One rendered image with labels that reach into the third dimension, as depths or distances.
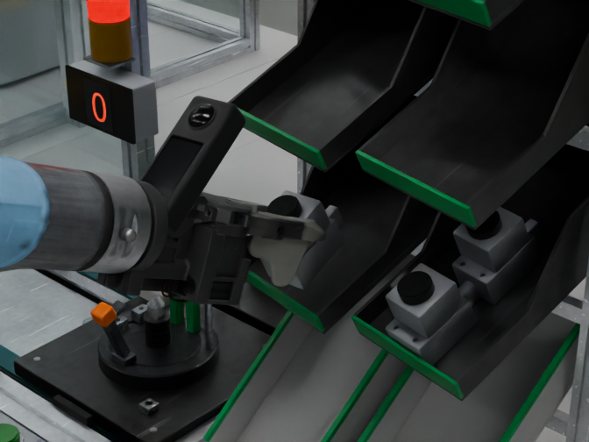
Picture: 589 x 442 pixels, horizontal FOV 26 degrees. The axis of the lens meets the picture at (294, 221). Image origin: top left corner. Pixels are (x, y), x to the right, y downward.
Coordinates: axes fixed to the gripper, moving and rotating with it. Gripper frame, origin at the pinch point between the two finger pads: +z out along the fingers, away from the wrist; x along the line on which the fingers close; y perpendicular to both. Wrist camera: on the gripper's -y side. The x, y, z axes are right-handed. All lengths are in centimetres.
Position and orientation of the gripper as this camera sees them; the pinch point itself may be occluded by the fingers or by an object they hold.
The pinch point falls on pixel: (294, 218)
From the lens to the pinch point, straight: 113.0
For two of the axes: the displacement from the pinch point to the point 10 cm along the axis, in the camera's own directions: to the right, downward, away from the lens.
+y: -2.4, 9.7, 1.0
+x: 7.4, 2.4, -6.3
